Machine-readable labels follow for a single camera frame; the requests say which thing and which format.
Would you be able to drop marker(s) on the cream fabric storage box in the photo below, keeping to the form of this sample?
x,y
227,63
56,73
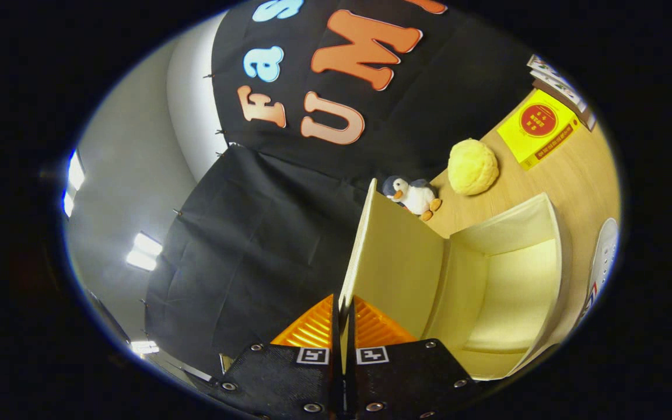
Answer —
x,y
505,291

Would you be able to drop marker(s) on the ceiling light panel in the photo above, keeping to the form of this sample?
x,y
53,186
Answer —
x,y
144,347
143,252
74,175

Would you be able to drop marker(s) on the yellow round plush ball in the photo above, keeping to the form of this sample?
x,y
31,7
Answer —
x,y
473,166

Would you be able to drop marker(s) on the yellow book with red circle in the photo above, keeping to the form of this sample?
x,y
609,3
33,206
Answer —
x,y
537,125

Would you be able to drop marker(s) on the penguin plush toy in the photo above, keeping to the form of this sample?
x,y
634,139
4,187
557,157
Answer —
x,y
415,198

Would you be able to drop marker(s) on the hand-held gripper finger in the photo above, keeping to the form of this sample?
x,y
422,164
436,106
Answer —
x,y
335,332
350,335

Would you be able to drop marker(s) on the white canvas shoe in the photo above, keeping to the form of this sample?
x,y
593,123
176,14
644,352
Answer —
x,y
604,256

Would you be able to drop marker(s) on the black backdrop cloth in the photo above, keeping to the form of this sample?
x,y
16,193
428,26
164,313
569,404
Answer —
x,y
266,245

